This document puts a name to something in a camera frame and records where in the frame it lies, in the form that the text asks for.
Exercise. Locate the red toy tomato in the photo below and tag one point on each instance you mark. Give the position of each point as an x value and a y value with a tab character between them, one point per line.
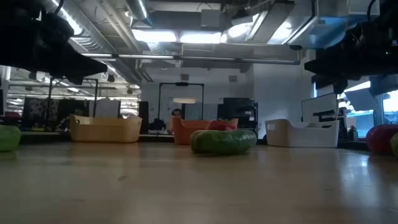
220	125
379	138

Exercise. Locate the yellow plastic basket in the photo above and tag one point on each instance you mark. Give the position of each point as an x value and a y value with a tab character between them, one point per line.
105	129

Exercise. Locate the green toy lime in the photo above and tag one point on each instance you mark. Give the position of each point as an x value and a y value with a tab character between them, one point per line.
9	138
395	144

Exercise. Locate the black gantry frame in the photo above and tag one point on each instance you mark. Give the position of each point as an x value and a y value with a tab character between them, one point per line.
49	102
159	102

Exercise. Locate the black aluminium frame rail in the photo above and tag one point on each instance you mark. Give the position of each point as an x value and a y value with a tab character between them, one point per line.
157	138

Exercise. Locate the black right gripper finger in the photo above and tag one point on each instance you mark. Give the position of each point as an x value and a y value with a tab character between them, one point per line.
340	85
326	67

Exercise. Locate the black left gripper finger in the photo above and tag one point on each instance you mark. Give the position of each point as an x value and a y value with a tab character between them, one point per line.
76	80
81	63

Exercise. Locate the orange plastic basket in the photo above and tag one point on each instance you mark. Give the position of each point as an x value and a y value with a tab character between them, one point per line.
183	132

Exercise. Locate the grey ceiling pipe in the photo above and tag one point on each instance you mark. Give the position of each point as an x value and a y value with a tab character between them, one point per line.
202	58

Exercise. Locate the patterned fabric panel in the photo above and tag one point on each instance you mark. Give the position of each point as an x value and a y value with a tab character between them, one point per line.
38	112

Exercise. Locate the ceiling light panel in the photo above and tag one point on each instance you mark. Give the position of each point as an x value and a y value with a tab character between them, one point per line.
154	35
200	37

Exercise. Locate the white board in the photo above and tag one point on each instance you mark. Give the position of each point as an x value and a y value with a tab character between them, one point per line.
317	105

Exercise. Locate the silver ventilation duct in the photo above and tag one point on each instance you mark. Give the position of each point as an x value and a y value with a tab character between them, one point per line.
138	9

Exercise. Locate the green toy cucumber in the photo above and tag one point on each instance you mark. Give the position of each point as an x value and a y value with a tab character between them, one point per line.
224	141

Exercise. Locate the dark bottle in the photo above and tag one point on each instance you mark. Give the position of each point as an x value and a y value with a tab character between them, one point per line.
353	133

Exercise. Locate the black cabinet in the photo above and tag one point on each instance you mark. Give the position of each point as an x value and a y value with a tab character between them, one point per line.
236	109

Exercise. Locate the person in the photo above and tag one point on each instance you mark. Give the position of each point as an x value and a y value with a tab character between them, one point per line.
176	113

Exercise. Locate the white plastic basket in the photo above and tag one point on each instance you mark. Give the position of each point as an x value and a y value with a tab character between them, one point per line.
298	137

